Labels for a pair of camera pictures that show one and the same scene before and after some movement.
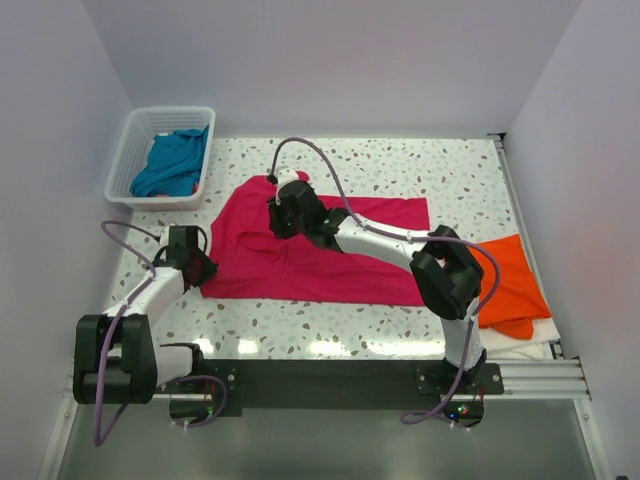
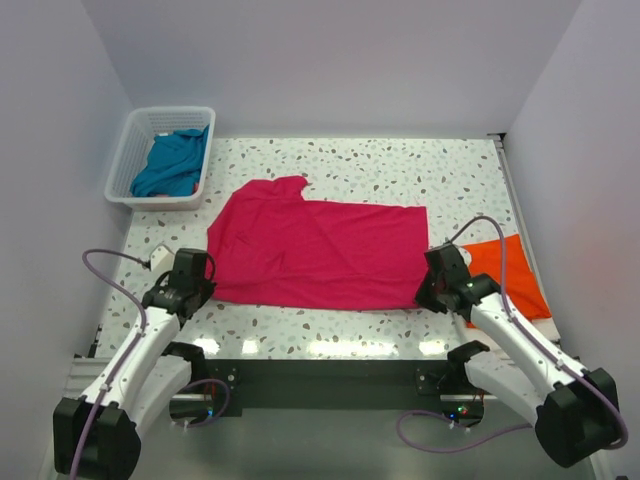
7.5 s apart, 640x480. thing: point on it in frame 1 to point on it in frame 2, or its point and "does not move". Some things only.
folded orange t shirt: [517, 299] does not move
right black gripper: [275, 210] to [421, 295]
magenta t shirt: [255, 264] does not move
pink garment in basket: [195, 189] does not move
